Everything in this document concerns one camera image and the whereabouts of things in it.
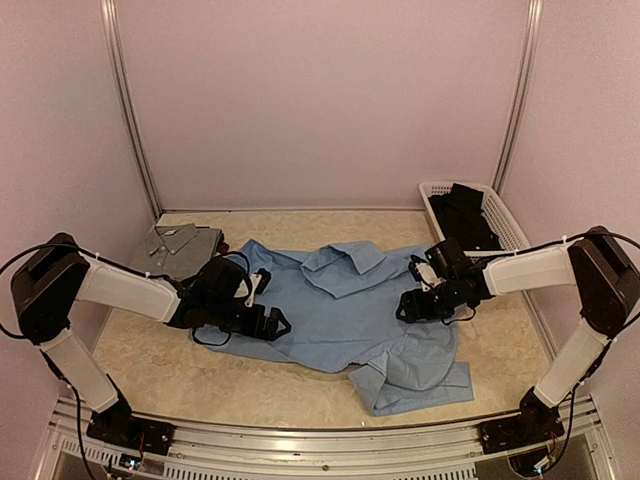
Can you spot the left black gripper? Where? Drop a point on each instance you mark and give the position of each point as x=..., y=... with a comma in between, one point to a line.
x=268, y=332

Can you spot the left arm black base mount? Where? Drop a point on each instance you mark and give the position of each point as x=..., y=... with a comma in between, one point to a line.
x=140, y=434

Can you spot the left aluminium frame post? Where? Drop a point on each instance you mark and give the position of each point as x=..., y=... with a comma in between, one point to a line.
x=116, y=55

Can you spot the grey button shirt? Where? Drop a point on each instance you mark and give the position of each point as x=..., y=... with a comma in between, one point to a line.
x=178, y=251

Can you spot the aluminium frame post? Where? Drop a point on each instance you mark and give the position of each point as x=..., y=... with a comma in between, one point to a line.
x=116, y=55
x=518, y=103

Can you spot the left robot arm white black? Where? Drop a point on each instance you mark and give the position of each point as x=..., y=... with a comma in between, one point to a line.
x=51, y=278

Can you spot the light blue long sleeve shirt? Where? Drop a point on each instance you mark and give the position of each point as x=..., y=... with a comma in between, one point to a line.
x=341, y=301

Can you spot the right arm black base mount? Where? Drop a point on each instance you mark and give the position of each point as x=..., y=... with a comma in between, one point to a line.
x=514, y=432

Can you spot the black shirt in basket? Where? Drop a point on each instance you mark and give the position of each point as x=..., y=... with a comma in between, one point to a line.
x=460, y=216

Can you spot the right aluminium frame post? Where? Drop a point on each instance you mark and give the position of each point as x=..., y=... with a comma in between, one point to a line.
x=518, y=103

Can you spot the red black plaid shirt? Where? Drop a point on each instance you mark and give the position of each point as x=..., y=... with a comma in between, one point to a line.
x=222, y=247

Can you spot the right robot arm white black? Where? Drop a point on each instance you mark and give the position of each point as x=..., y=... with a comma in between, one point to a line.
x=593, y=262

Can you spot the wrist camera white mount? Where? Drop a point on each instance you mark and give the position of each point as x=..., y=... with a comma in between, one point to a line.
x=254, y=285
x=423, y=273

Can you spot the front aluminium rail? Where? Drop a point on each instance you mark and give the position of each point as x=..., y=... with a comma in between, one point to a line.
x=279, y=441

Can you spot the white plastic laundry basket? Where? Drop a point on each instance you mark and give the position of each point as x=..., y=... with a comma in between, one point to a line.
x=495, y=212

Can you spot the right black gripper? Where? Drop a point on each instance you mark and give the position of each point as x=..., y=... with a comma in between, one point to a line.
x=416, y=308

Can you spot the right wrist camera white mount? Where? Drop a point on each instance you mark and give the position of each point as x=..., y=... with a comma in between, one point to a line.
x=423, y=273

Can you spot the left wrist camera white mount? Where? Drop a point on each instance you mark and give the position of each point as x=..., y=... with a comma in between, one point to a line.
x=254, y=285

